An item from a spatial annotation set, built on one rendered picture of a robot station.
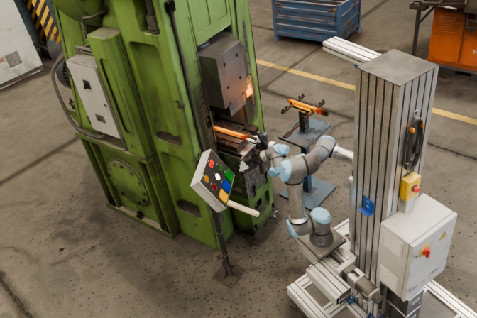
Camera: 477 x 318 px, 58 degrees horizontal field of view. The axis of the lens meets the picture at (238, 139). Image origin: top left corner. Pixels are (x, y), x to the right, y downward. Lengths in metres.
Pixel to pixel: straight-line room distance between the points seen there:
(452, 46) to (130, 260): 4.55
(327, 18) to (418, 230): 4.75
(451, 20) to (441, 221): 3.88
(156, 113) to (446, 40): 4.02
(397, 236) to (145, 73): 1.94
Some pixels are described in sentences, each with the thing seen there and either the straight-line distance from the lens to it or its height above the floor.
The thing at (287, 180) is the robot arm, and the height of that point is 1.37.
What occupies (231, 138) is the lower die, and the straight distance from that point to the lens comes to 3.42.
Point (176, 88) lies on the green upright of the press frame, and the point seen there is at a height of 1.65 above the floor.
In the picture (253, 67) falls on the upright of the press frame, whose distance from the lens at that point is 3.55.
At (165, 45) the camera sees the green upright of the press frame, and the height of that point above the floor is 1.95.
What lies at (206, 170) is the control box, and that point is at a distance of 2.86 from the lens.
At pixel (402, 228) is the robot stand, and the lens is 2.38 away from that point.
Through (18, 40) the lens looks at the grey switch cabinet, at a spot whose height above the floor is 0.64.
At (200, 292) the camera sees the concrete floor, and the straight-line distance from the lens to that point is 3.70.
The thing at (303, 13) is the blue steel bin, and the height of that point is 0.52.
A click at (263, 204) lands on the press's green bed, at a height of 0.16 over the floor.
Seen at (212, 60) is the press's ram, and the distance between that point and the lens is 2.91.
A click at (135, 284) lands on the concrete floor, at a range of 3.92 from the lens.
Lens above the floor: 3.00
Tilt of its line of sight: 36 degrees down
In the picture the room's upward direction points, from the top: 10 degrees counter-clockwise
